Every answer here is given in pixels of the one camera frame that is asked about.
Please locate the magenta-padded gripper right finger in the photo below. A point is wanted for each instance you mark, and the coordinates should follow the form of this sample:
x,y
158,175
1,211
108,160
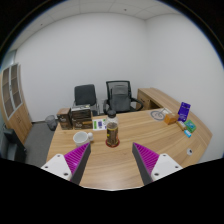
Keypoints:
x,y
148,160

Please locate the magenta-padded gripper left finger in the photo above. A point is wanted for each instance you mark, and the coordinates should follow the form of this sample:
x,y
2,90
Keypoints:
x,y
75,160

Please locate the clear bottle with black cap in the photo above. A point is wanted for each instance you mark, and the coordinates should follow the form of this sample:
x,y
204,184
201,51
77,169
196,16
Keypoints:
x,y
112,131

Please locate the white ceramic mug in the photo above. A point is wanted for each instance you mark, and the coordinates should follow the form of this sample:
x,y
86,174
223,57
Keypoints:
x,y
80,138

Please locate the small dark brown box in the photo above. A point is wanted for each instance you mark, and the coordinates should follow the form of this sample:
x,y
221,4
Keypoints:
x,y
64,119

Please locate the white sticker sheet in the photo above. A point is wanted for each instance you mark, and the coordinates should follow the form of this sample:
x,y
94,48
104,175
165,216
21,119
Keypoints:
x,y
99,124

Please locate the grey trash bin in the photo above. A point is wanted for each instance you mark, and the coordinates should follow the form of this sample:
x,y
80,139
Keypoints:
x,y
51,122

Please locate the dark patterned flat box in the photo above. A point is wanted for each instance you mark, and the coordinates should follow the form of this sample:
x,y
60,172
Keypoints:
x,y
81,113

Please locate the small blue packet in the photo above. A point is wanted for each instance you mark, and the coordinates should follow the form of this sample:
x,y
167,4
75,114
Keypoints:
x,y
187,133

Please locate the small tan packet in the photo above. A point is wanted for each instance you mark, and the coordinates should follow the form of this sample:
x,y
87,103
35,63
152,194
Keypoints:
x,y
181,125

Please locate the green box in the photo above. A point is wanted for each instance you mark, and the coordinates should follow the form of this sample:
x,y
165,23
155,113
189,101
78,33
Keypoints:
x,y
190,126

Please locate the purple box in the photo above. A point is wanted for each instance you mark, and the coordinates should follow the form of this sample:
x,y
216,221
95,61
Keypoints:
x,y
184,111

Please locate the wooden side desk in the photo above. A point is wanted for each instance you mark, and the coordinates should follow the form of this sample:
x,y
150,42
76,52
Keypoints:
x,y
151,96

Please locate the black armchair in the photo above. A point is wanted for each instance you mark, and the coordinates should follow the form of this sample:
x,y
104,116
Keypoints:
x,y
11,146

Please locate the black mesh chair, grey back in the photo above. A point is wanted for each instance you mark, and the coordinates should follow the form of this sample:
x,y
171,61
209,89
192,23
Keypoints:
x,y
120,96

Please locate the wooden shelf cabinet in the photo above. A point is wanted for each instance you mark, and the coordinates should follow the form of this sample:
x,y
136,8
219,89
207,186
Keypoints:
x,y
15,113

